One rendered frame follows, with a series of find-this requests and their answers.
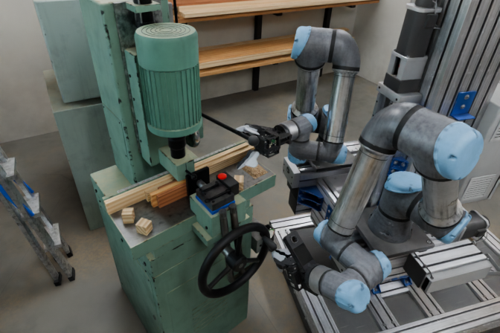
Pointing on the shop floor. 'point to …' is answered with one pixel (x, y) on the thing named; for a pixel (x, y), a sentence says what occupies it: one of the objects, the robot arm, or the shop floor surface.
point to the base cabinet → (178, 291)
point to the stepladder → (7, 165)
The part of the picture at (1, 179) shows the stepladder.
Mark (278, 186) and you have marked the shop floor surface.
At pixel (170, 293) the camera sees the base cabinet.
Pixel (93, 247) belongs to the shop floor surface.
